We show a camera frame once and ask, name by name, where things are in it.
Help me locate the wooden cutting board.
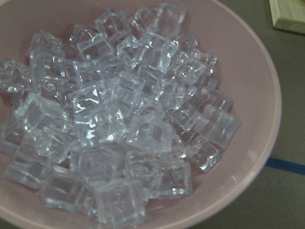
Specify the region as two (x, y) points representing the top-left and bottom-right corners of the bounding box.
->
(269, 0), (305, 34)

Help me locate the pile of clear ice cubes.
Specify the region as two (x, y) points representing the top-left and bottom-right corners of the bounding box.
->
(0, 3), (241, 229)

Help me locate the pink bowl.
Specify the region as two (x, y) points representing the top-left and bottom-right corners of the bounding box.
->
(0, 0), (283, 229)

